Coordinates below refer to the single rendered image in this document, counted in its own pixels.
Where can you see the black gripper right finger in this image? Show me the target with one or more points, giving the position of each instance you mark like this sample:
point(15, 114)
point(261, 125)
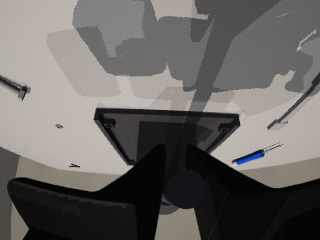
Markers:
point(233, 207)

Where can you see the dark grey bolt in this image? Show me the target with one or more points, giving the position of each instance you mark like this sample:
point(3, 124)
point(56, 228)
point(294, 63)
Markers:
point(10, 87)

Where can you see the blue screwdriver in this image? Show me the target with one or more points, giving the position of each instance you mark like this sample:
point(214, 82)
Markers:
point(250, 157)

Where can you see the black rectangular base plate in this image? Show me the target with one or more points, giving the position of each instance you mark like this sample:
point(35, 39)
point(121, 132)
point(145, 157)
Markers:
point(124, 128)

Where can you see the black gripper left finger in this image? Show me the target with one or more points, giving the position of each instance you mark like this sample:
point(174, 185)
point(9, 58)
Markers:
point(85, 215)

